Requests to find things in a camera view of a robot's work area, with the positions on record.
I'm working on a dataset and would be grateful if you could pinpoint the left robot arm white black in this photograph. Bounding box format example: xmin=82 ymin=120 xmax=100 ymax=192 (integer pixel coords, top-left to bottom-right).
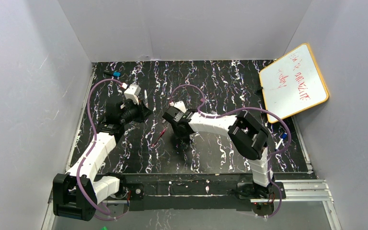
xmin=53 ymin=99 xmax=152 ymax=221

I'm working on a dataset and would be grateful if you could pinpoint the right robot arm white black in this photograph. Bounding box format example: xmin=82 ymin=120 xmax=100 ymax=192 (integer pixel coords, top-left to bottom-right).
xmin=162 ymin=106 xmax=273 ymax=187

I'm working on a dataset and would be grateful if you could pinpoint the red translucent pen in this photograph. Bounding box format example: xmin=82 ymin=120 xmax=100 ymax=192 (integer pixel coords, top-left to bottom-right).
xmin=151 ymin=127 xmax=167 ymax=148

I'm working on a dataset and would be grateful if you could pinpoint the blue black marker cap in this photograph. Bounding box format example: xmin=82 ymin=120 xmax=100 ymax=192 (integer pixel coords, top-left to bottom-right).
xmin=103 ymin=71 xmax=121 ymax=78

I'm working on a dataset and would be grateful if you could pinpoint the blue white marker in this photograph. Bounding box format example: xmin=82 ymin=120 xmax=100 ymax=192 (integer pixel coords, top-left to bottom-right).
xmin=275 ymin=133 xmax=288 ymax=151

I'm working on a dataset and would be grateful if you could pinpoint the yellow-framed whiteboard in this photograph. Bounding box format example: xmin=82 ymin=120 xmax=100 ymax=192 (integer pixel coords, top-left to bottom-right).
xmin=259 ymin=43 xmax=329 ymax=119

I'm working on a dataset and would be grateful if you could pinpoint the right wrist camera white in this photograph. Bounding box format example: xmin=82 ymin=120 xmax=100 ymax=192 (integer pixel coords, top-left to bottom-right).
xmin=169 ymin=101 xmax=187 ymax=113

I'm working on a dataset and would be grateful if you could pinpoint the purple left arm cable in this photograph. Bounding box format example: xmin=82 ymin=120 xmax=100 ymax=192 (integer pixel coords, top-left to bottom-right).
xmin=76 ymin=79 xmax=127 ymax=221

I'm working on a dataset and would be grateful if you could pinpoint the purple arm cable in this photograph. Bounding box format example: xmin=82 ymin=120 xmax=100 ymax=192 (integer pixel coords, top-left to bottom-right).
xmin=170 ymin=84 xmax=292 ymax=219
xmin=76 ymin=79 xmax=127 ymax=221

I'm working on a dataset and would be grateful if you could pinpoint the metal base rail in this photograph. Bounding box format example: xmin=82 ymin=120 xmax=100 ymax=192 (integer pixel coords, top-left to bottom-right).
xmin=47 ymin=172 xmax=334 ymax=212

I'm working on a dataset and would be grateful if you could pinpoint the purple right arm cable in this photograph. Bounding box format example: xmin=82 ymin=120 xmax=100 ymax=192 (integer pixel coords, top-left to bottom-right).
xmin=170 ymin=84 xmax=292 ymax=219

